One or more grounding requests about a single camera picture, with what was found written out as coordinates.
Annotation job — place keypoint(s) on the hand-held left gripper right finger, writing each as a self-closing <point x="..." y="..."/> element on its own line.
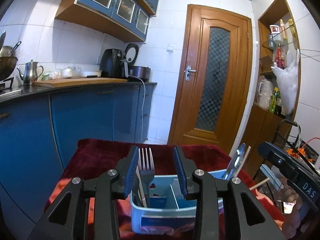
<point x="180" y="172"/>

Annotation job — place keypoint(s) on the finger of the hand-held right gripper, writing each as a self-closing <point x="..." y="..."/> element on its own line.
<point x="277" y="158"/>

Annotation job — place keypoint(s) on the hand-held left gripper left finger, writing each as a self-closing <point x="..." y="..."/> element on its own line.
<point x="132" y="172"/>

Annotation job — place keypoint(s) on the large steel fork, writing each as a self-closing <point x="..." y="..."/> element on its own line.
<point x="147" y="177"/>

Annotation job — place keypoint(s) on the steel table knife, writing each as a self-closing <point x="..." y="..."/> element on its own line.
<point x="237" y="160"/>

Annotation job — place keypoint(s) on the blue utensil holder box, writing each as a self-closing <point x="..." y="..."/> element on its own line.
<point x="162" y="215"/>

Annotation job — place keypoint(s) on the person's right hand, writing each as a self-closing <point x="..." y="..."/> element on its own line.
<point x="292" y="222"/>

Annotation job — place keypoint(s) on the light blue plastic lid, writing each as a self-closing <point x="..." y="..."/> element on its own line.
<point x="271" y="176"/>

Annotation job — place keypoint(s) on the pile of pale round produce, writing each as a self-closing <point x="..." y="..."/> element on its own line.
<point x="291" y="193"/>

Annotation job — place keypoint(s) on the wooden shelf unit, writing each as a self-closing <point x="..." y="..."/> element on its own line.
<point x="260" y="130"/>

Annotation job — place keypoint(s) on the red floral blanket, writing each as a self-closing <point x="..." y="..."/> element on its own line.
<point x="100" y="155"/>

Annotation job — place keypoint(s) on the green bottle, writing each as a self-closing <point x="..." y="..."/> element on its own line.
<point x="274" y="102"/>

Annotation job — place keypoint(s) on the clear plastic bag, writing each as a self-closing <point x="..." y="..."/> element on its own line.
<point x="265" y="93"/>

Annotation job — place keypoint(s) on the white plastic bag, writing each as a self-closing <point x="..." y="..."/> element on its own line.
<point x="287" y="87"/>

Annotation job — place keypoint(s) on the wooden door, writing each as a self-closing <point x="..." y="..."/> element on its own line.
<point x="195" y="80"/>

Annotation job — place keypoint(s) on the black rice cooker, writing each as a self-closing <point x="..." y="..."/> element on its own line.
<point x="141" y="72"/>

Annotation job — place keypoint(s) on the red sauce bottle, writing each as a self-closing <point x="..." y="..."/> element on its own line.
<point x="280" y="57"/>

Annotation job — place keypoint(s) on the wooden cutting board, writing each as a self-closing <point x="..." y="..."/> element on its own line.
<point x="80" y="81"/>

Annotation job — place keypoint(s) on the white dish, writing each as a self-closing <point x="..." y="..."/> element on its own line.
<point x="91" y="73"/>

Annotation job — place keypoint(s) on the black air fryer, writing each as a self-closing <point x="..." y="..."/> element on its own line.
<point x="111" y="62"/>

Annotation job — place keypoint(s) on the plastic wrapped food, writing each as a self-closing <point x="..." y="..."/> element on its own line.
<point x="56" y="74"/>
<point x="71" y="72"/>

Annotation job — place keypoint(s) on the red lidded jar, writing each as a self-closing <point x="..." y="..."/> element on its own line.
<point x="275" y="33"/>

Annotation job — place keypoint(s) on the yellow bottle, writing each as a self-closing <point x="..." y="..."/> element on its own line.
<point x="292" y="27"/>

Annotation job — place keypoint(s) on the steel kettle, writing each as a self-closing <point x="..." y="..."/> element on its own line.
<point x="30" y="73"/>

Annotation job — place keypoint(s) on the black gas stove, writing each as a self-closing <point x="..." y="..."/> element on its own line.
<point x="6" y="83"/>

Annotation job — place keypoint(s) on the metal wok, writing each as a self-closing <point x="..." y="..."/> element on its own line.
<point x="6" y="65"/>

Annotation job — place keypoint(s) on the steel ladle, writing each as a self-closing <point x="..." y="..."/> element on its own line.
<point x="6" y="50"/>

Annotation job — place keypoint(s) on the steel spatula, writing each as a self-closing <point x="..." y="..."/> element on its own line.
<point x="2" y="38"/>

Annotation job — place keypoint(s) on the blue wall cabinet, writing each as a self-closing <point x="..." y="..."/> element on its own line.
<point x="105" y="12"/>

